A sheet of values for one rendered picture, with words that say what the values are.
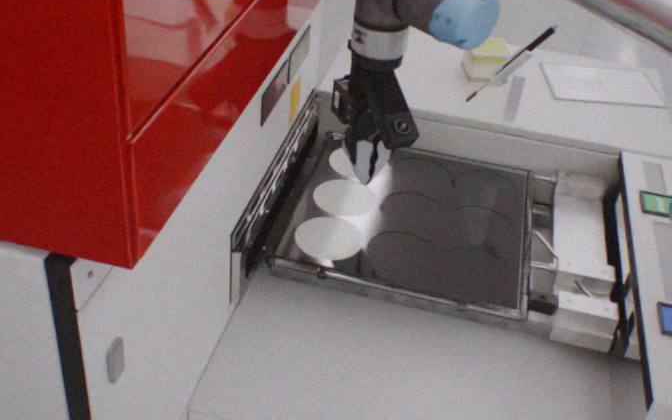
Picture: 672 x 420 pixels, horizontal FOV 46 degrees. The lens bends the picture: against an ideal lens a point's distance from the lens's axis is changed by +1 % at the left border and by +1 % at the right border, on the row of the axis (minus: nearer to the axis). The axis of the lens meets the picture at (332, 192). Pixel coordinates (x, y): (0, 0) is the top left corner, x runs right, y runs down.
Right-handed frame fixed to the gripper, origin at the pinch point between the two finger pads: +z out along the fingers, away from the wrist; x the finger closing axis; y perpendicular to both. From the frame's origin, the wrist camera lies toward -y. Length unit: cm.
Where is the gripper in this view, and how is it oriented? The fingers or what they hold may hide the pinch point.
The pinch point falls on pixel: (368, 180)
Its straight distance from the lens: 116.5
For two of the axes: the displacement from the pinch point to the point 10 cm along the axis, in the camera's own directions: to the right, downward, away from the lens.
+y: -4.6, -5.5, 7.0
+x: -8.8, 2.1, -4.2
